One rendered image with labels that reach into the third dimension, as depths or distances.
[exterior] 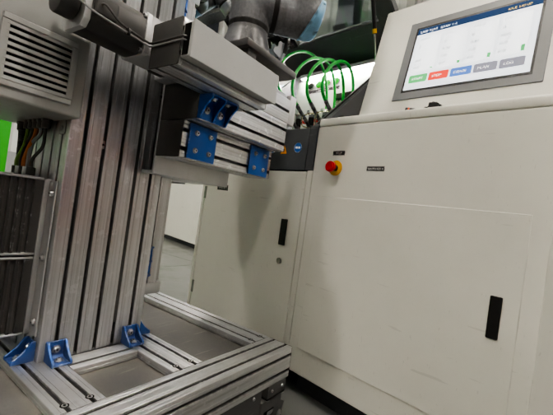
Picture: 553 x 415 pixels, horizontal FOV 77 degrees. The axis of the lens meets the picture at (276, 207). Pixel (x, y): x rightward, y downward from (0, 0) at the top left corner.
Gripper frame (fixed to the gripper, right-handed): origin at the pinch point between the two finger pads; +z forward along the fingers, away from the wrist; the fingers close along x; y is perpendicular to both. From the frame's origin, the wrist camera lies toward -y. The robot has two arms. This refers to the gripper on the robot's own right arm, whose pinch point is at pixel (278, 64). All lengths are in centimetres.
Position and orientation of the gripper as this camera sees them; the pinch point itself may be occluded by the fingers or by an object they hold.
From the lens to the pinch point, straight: 150.8
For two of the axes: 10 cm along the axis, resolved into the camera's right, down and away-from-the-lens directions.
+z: -1.4, 9.9, -0.1
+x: 7.0, 0.9, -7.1
